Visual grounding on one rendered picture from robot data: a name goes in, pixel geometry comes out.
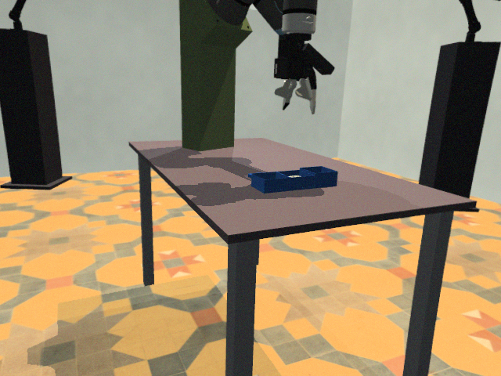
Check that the blue rack of bins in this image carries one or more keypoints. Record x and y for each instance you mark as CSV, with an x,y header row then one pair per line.
x,y
311,178

